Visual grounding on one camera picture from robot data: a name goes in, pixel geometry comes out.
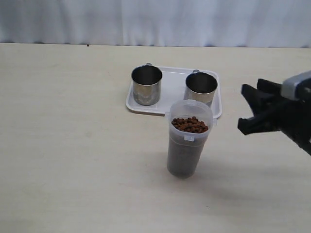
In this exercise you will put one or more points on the clear plastic pitcher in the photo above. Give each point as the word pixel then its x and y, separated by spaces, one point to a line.
pixel 190 123

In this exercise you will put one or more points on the white curtain backdrop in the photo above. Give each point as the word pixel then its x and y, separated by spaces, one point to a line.
pixel 182 23

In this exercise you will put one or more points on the white plastic tray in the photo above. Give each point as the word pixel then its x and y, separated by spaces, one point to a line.
pixel 172 89

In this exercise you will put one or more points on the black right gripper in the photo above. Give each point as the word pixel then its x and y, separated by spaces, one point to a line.
pixel 272 113

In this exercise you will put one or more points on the steel mug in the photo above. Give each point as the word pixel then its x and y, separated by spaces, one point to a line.
pixel 201 87
pixel 146 84

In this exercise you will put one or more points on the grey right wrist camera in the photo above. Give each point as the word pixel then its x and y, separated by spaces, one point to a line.
pixel 290 86

